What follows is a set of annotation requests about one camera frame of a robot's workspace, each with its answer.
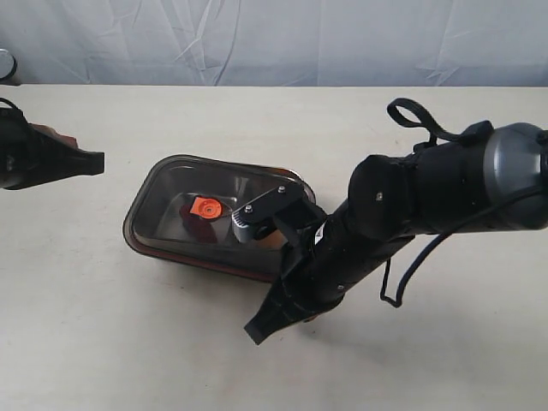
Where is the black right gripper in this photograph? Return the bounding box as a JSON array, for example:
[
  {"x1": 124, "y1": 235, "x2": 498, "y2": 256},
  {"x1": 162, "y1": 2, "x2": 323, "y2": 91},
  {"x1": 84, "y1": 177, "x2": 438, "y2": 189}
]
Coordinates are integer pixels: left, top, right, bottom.
[{"x1": 245, "y1": 202, "x2": 411, "y2": 345}]

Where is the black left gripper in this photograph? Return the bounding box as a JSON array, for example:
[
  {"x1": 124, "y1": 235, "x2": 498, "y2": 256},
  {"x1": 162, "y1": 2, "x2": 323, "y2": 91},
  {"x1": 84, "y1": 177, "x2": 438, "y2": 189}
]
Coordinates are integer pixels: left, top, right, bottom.
[{"x1": 1, "y1": 122, "x2": 104, "y2": 189}]

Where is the dark transparent lid orange seal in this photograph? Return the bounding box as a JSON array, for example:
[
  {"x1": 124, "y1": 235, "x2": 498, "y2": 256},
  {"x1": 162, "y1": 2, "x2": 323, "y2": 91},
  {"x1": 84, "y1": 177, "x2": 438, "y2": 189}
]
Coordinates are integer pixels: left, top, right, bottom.
[{"x1": 122, "y1": 154, "x2": 316, "y2": 283}]

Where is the stainless steel lunch box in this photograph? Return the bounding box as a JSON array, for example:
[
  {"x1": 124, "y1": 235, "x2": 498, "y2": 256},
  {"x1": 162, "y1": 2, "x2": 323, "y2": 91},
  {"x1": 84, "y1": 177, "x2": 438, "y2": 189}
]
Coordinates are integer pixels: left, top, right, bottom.
[{"x1": 122, "y1": 155, "x2": 325, "y2": 283}]

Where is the yellow cheese wedge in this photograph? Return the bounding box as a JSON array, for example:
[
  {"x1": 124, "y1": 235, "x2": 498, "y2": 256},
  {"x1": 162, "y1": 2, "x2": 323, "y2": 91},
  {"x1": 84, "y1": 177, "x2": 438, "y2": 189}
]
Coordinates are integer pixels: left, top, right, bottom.
[{"x1": 258, "y1": 230, "x2": 285, "y2": 249}]

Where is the red toy sausage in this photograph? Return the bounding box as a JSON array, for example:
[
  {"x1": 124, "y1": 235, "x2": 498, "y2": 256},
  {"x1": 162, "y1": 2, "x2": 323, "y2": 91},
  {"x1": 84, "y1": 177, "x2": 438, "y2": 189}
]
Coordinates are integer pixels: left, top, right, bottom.
[{"x1": 179, "y1": 205, "x2": 217, "y2": 244}]

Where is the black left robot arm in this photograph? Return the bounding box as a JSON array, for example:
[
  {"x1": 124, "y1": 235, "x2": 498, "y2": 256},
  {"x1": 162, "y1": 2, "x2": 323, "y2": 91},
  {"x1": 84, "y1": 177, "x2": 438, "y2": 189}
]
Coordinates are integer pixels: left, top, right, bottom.
[{"x1": 1, "y1": 98, "x2": 104, "y2": 190}]

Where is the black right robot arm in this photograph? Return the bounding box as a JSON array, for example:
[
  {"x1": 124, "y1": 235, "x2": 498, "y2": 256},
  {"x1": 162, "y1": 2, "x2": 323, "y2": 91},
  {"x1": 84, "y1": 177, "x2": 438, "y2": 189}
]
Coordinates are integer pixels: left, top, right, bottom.
[{"x1": 245, "y1": 122, "x2": 547, "y2": 343}]

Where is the round silver object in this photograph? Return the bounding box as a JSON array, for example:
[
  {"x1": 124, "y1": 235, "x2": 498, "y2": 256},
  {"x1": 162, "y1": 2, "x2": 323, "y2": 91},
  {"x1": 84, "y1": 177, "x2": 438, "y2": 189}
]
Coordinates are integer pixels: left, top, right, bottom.
[{"x1": 0, "y1": 48, "x2": 18, "y2": 84}]

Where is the white backdrop cloth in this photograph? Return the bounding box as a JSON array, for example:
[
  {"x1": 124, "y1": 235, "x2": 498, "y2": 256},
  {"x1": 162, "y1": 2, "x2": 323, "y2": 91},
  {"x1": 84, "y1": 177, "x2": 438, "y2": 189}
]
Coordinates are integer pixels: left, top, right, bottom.
[{"x1": 1, "y1": 1, "x2": 547, "y2": 86}]

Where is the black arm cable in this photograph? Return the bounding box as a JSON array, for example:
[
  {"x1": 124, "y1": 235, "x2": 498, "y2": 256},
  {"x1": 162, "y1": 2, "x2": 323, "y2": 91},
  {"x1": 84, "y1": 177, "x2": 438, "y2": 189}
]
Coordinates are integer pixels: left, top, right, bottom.
[{"x1": 378, "y1": 97, "x2": 548, "y2": 308}]

